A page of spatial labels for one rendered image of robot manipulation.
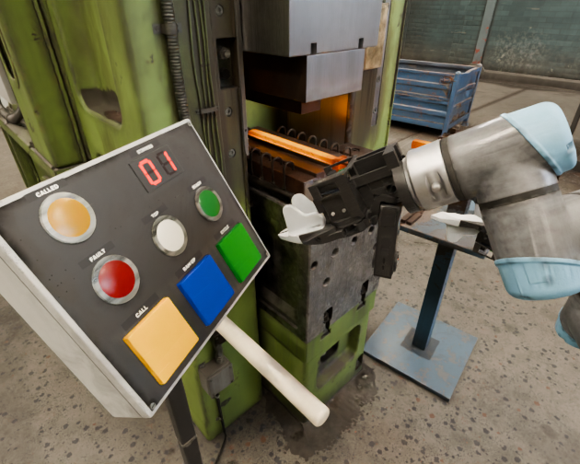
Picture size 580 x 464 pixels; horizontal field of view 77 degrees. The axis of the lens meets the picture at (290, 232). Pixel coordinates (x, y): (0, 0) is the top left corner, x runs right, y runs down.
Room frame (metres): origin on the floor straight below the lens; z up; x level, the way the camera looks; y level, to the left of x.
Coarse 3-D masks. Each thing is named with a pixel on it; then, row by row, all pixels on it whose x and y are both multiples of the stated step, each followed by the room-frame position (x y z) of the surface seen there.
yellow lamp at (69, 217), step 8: (56, 200) 0.35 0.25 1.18; (64, 200) 0.36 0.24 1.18; (72, 200) 0.36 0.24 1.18; (48, 208) 0.34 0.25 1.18; (56, 208) 0.34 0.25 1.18; (64, 208) 0.35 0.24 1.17; (72, 208) 0.35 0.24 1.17; (80, 208) 0.36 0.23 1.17; (48, 216) 0.33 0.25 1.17; (56, 216) 0.34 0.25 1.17; (64, 216) 0.34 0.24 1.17; (72, 216) 0.35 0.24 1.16; (80, 216) 0.35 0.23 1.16; (88, 216) 0.36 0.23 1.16; (56, 224) 0.33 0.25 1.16; (64, 224) 0.34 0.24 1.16; (72, 224) 0.34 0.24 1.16; (80, 224) 0.35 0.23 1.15; (88, 224) 0.35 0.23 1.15; (64, 232) 0.33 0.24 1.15; (72, 232) 0.33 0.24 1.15; (80, 232) 0.34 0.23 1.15
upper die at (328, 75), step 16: (256, 64) 0.95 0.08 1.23; (272, 64) 0.91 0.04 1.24; (288, 64) 0.87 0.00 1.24; (304, 64) 0.84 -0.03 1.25; (320, 64) 0.86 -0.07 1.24; (336, 64) 0.90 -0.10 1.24; (352, 64) 0.94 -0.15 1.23; (256, 80) 0.95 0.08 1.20; (272, 80) 0.91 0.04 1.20; (288, 80) 0.87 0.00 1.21; (304, 80) 0.84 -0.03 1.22; (320, 80) 0.86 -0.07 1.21; (336, 80) 0.90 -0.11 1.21; (352, 80) 0.94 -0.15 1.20; (288, 96) 0.87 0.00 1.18; (304, 96) 0.84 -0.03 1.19; (320, 96) 0.86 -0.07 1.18
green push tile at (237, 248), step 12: (240, 228) 0.53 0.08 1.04; (228, 240) 0.49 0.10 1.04; (240, 240) 0.51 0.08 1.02; (228, 252) 0.47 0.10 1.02; (240, 252) 0.49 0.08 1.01; (252, 252) 0.51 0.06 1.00; (228, 264) 0.46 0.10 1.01; (240, 264) 0.48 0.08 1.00; (252, 264) 0.50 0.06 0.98; (240, 276) 0.46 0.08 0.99
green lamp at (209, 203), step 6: (204, 192) 0.52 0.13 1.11; (210, 192) 0.53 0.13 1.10; (204, 198) 0.51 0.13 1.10; (210, 198) 0.52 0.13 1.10; (216, 198) 0.53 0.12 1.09; (204, 204) 0.50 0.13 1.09; (210, 204) 0.51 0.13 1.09; (216, 204) 0.52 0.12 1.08; (204, 210) 0.50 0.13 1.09; (210, 210) 0.51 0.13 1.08; (216, 210) 0.52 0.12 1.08
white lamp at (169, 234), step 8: (160, 224) 0.42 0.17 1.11; (168, 224) 0.43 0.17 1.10; (176, 224) 0.44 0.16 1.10; (160, 232) 0.41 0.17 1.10; (168, 232) 0.42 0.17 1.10; (176, 232) 0.43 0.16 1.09; (160, 240) 0.41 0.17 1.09; (168, 240) 0.41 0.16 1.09; (176, 240) 0.42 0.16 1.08; (168, 248) 0.41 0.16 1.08; (176, 248) 0.41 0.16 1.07
